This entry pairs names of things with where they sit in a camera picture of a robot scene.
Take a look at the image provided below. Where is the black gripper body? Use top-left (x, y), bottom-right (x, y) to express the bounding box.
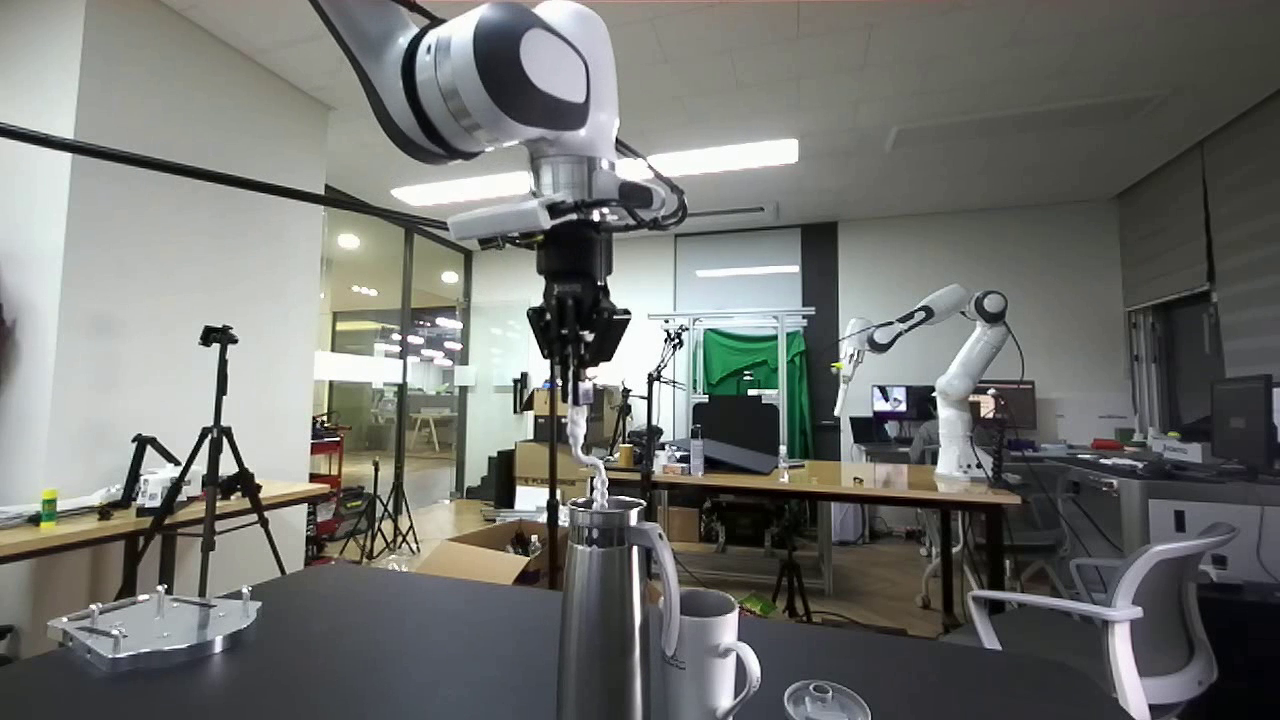
top-left (526, 214), bottom-right (633, 335)

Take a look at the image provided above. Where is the stainless steel flask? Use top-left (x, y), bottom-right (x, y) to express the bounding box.
top-left (558, 495), bottom-right (683, 720)

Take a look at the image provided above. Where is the black light stand pole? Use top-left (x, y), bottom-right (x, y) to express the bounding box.
top-left (541, 385), bottom-right (564, 592)

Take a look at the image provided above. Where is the rectangular ceiling light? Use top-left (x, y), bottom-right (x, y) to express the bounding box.
top-left (615, 137), bottom-right (805, 182)
top-left (387, 167), bottom-right (536, 213)

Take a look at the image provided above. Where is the black framed glass partition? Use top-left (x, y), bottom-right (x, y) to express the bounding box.
top-left (318, 213), bottom-right (478, 534)

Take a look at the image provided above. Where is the green cloth backdrop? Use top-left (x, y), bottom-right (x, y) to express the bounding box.
top-left (701, 327), bottom-right (813, 405)

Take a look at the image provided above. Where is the open cardboard box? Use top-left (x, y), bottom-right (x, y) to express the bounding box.
top-left (417, 514), bottom-right (570, 588)

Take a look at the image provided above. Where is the long wooden table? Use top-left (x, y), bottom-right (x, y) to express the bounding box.
top-left (512, 456), bottom-right (1024, 630)

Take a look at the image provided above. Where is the white ceramic mug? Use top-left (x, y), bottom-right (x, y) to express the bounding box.
top-left (657, 588), bottom-right (770, 720)

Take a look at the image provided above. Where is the black boom pole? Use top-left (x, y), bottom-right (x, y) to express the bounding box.
top-left (0, 120), bottom-right (472, 242)

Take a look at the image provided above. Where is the round glass lid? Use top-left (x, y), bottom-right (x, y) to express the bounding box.
top-left (780, 674), bottom-right (877, 720)

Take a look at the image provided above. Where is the wooden side bench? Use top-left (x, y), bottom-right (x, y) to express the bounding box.
top-left (0, 481), bottom-right (335, 567)

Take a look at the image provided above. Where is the clear acrylic tray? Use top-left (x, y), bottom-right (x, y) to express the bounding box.
top-left (49, 584), bottom-right (267, 669)

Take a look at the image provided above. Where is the white office chair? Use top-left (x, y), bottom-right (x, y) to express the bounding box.
top-left (961, 530), bottom-right (1238, 720)

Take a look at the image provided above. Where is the black computer monitor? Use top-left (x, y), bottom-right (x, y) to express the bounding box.
top-left (1209, 373), bottom-right (1280, 473)

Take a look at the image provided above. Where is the grey wrist camera bar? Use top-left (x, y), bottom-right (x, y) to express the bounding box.
top-left (445, 197), bottom-right (558, 248)

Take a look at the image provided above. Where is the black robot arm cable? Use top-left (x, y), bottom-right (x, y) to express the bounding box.
top-left (611, 137), bottom-right (694, 233)

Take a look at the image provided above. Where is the black camera tripod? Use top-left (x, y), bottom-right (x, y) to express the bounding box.
top-left (117, 319), bottom-right (291, 600)

